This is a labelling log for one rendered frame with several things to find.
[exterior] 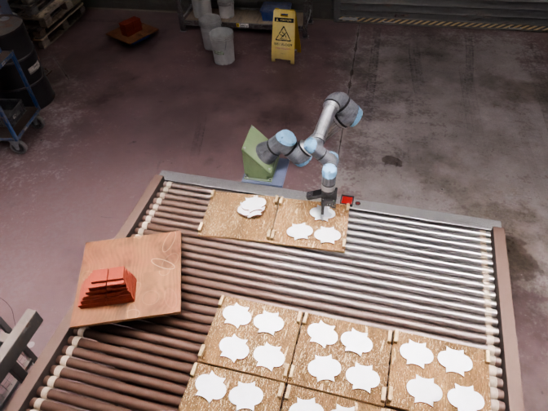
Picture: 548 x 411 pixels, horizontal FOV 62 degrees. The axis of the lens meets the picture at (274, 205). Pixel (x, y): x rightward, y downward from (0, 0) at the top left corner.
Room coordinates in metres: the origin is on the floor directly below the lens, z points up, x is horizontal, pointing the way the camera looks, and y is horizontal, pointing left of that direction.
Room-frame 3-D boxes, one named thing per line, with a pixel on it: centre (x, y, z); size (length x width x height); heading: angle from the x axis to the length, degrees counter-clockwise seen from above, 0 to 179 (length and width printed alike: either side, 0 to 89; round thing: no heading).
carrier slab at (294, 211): (1.73, -0.20, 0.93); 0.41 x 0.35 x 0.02; 77
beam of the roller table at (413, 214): (1.94, -0.26, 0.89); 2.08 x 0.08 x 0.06; 73
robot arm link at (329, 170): (1.78, -0.30, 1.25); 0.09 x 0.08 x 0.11; 167
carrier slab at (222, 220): (1.82, 0.20, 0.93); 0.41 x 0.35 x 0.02; 78
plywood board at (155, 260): (1.36, 0.73, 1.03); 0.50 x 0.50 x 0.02; 5
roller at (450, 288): (1.49, -0.13, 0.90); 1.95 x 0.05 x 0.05; 73
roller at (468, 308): (1.39, -0.10, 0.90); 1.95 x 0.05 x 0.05; 73
